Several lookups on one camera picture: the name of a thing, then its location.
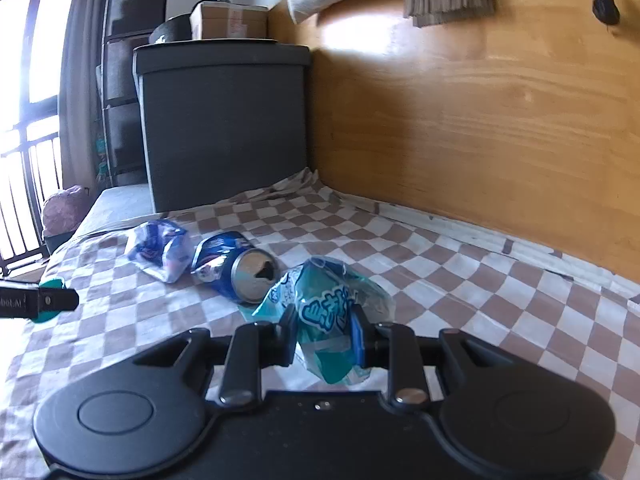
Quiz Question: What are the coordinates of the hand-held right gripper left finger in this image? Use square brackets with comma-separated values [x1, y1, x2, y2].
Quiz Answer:
[132, 305, 299, 407]

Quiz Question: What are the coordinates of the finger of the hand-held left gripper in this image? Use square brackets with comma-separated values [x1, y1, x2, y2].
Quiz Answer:
[37, 286, 80, 315]

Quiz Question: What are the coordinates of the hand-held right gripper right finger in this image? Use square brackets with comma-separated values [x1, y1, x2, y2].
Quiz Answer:
[349, 304, 508, 408]

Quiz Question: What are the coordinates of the teal snack bag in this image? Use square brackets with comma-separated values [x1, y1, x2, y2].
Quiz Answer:
[250, 256, 396, 386]

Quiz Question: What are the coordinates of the pink bedding bundle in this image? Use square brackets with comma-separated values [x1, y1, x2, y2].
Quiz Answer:
[42, 185, 92, 237]

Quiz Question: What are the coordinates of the crushed blue drink can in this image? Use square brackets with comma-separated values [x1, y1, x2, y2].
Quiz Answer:
[191, 231, 279, 306]

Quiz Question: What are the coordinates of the brown white checkered blanket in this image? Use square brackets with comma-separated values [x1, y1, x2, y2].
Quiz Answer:
[0, 167, 640, 480]

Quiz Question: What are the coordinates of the blue plastic wrapper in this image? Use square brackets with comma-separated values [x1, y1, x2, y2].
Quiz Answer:
[124, 219, 192, 284]

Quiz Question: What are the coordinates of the grey bench cushion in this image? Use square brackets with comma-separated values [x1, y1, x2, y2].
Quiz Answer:
[50, 182, 157, 256]

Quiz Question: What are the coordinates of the dark balcony railing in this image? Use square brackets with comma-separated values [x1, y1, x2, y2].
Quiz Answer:
[0, 120, 63, 277]

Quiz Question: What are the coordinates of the dark grey storage box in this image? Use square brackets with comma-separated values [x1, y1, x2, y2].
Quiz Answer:
[132, 40, 312, 213]

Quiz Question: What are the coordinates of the dark drawer tower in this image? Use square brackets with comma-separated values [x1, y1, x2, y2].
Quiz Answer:
[92, 0, 169, 189]

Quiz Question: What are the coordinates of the grey curtain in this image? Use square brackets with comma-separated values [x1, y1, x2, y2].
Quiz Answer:
[59, 0, 109, 192]

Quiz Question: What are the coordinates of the black bag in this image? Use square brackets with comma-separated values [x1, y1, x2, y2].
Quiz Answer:
[149, 16, 194, 46]

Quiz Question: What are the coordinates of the brown cardboard box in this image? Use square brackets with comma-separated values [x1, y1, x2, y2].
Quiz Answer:
[189, 1, 269, 41]

